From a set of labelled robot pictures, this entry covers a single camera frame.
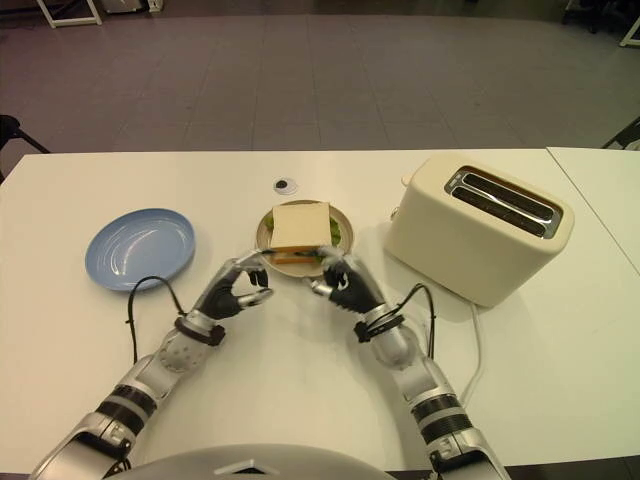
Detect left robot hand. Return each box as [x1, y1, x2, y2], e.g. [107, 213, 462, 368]
[187, 248, 276, 329]

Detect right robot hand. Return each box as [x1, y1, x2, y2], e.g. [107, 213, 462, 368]
[305, 243, 390, 326]

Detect bread slice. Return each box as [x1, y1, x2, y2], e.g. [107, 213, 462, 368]
[269, 200, 333, 253]
[271, 249, 322, 266]

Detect beige plate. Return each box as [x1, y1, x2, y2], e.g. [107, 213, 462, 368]
[255, 199, 355, 278]

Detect green lettuce leaf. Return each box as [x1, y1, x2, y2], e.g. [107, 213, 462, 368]
[263, 212, 345, 263]

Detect blue plate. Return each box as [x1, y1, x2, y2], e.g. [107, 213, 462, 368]
[84, 208, 197, 293]

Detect cream toaster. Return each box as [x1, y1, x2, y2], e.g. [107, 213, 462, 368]
[383, 155, 576, 309]

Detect robot body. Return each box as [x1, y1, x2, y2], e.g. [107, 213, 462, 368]
[105, 441, 402, 480]

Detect black chair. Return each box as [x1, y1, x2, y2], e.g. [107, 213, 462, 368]
[0, 114, 52, 184]
[601, 116, 640, 151]

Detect black cable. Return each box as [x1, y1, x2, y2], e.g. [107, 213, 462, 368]
[124, 275, 190, 367]
[393, 282, 437, 362]

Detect white cord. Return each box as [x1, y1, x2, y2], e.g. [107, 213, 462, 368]
[458, 298, 485, 407]

